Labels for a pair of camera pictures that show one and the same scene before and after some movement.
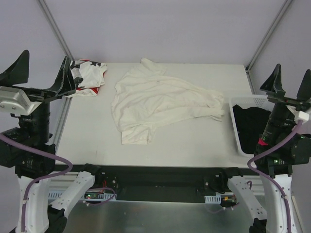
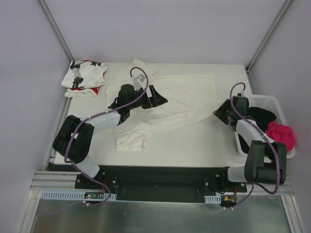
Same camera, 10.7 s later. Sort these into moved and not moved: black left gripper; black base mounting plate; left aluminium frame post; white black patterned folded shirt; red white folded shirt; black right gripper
Moved: black right gripper; black left gripper
Not moved: left aluminium frame post; red white folded shirt; white black patterned folded shirt; black base mounting plate
